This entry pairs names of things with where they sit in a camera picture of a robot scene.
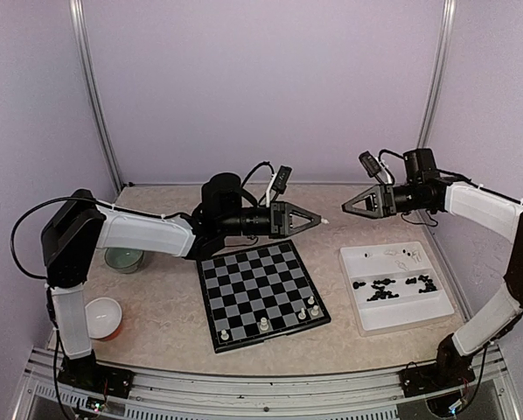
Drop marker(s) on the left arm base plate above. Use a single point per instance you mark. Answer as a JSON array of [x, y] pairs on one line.
[[96, 378]]

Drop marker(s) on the green glass bowl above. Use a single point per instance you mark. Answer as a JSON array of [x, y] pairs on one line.
[[124, 260]]

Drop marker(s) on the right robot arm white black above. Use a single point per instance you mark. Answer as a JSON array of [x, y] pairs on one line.
[[431, 189]]

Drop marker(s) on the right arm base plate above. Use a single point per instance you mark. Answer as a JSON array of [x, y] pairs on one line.
[[420, 380]]

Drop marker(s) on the white chess queen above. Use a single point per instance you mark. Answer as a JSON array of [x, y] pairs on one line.
[[263, 325]]

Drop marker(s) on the black chess pieces cluster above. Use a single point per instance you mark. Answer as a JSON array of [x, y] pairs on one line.
[[380, 290], [426, 282]]

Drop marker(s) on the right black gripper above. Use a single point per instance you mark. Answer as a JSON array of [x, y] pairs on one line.
[[381, 199]]

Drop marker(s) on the left aluminium frame post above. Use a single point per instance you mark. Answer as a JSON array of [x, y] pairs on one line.
[[78, 20]]

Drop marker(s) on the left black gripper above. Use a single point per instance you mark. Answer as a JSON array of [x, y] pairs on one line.
[[282, 215]]

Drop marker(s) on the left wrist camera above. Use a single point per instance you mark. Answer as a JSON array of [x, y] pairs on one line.
[[277, 184]]

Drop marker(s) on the black chess piece far left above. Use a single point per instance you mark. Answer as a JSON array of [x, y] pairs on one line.
[[357, 285]]

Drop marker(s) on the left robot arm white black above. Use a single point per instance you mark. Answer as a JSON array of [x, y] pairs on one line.
[[84, 224]]

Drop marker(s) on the white plastic tray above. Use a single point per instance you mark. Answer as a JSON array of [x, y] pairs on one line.
[[393, 287]]

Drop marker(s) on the aluminium front rail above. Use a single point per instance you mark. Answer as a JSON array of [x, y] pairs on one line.
[[370, 394]]

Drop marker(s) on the white orange bowl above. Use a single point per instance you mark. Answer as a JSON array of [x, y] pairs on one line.
[[104, 318]]

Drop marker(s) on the black chess pieces right cluster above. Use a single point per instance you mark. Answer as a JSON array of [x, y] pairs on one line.
[[426, 282]]

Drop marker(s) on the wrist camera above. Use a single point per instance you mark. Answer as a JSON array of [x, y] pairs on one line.
[[376, 169], [277, 184]]

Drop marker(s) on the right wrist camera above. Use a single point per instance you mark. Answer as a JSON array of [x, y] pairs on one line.
[[376, 169]]

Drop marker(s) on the aluminium frame post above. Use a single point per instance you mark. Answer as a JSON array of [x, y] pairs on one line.
[[438, 72], [78, 20]]

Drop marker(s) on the black grey chess board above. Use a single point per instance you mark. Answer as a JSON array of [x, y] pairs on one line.
[[268, 281]]

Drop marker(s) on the right aluminium frame post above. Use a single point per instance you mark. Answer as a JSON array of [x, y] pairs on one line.
[[438, 72]]

